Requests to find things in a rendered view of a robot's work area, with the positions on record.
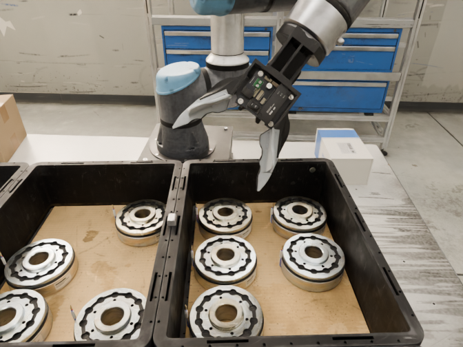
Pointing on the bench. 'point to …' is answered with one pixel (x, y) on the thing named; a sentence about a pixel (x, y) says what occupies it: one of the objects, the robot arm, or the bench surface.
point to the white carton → (344, 153)
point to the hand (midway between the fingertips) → (215, 160)
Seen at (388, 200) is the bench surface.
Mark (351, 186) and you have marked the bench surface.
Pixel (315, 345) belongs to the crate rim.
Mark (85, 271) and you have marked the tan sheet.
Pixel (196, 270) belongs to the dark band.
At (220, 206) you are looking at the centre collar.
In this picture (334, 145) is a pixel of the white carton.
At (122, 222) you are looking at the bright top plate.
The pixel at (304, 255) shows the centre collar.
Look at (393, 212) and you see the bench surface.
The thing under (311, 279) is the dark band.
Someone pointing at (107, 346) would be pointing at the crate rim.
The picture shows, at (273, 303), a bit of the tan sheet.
